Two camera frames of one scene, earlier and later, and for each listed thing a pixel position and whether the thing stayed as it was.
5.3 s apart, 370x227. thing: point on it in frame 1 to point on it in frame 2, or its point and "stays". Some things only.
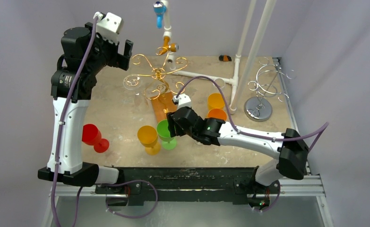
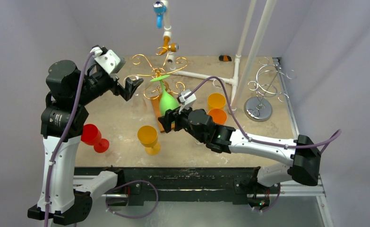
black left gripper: (117, 60) to (130, 84)
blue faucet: (159, 9) stays
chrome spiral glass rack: (270, 81) stays
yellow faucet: (173, 47) stays
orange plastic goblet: (217, 113) stays
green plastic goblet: (169, 143) to (167, 102)
